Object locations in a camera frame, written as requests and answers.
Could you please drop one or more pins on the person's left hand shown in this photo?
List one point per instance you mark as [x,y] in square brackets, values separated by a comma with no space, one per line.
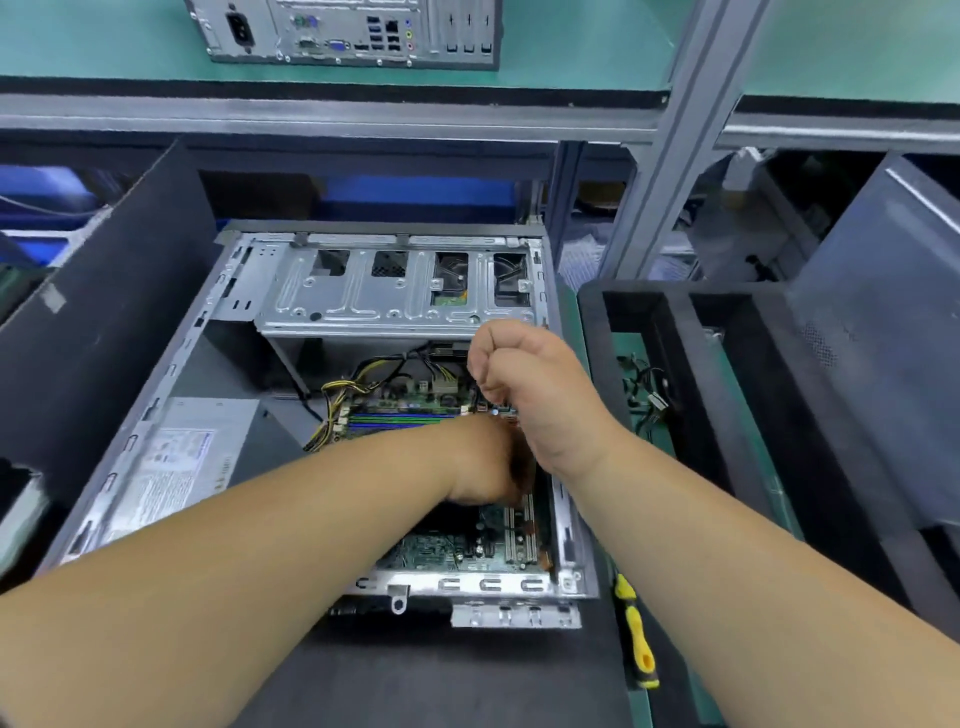
[483,458]

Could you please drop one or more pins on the person's right hand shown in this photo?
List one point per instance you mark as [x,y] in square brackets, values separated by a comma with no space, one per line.
[533,387]

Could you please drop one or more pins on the green motherboard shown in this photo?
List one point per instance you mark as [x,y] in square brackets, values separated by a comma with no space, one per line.
[450,548]

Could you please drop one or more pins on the grey computer case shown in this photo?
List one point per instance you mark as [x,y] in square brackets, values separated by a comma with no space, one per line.
[390,285]

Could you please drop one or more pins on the grey side panel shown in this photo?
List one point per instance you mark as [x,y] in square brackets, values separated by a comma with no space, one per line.
[893,345]

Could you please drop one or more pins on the person's right forearm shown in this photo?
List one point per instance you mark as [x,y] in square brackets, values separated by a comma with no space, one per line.
[750,600]

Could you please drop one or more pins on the person's left forearm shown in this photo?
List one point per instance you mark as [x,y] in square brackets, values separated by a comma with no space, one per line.
[210,600]

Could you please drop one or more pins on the silver backed desktop computer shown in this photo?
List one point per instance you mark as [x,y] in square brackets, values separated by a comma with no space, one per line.
[345,30]

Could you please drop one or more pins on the empty black foam tray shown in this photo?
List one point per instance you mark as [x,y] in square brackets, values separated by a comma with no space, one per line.
[750,360]

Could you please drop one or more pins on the silver power supply unit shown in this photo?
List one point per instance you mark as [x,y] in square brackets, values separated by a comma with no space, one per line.
[173,465]

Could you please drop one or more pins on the green upper shelf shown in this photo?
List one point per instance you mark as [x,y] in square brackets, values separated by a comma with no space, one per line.
[570,53]

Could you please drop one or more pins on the black upright side panel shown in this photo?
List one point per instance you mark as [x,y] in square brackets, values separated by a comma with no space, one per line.
[90,345]

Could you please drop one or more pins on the aluminium frame post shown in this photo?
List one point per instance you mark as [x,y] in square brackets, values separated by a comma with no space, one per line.
[683,143]

